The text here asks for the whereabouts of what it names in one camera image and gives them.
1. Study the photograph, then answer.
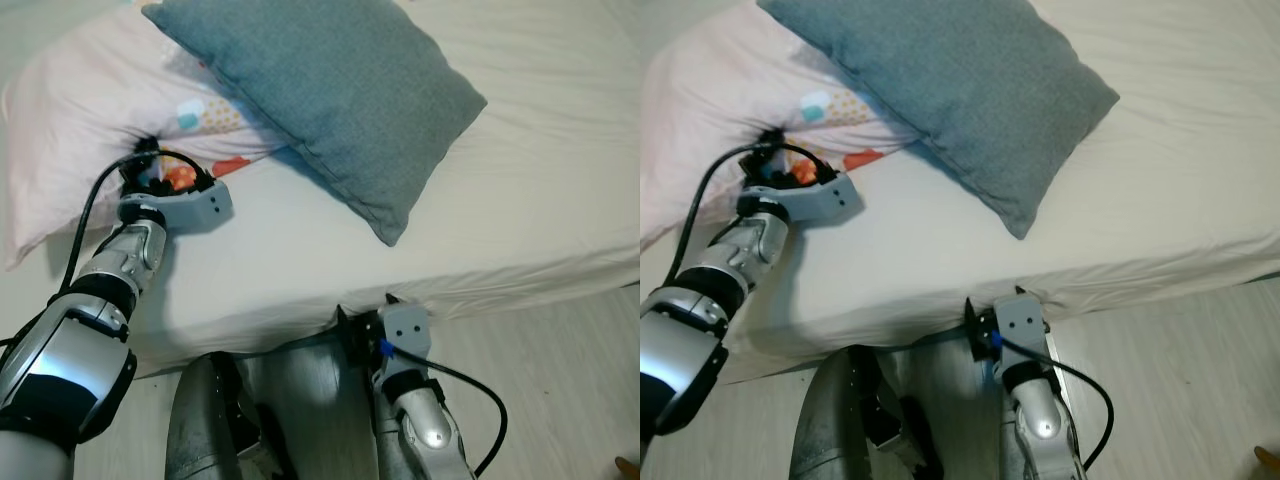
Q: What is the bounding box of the silver robot leg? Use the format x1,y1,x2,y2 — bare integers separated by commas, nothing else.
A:
165,352,263,480
262,335,386,480
790,345,901,480
900,335,1011,480

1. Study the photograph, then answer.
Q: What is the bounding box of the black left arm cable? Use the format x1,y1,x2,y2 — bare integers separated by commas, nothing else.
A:
0,148,218,351
665,140,841,291

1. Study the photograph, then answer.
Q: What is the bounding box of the pink printed pillow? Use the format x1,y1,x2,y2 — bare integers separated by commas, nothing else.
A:
640,0,923,253
0,0,293,271

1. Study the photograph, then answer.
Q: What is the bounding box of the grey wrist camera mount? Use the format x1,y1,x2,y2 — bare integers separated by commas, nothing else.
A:
992,290,1053,366
118,180,235,235
377,300,434,373
740,172,864,227

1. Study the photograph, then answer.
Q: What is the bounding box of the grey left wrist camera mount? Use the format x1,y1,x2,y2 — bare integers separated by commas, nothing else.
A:
740,172,864,227
118,180,235,235

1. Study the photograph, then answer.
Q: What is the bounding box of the bed with white sheet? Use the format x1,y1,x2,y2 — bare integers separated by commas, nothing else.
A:
0,0,641,381
640,0,1280,386

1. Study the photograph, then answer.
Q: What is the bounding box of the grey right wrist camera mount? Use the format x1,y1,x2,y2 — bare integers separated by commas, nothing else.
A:
992,290,1053,366
377,300,434,373

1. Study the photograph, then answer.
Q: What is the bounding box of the silver robot left leg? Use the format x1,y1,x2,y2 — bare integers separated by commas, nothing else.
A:
790,345,901,480
165,352,263,480

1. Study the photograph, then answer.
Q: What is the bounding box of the silver robot right leg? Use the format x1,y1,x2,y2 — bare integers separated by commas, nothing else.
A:
262,335,386,480
900,335,1011,480

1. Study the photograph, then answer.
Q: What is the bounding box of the grey pillow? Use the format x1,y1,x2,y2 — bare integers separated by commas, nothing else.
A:
757,0,1121,241
140,0,489,248

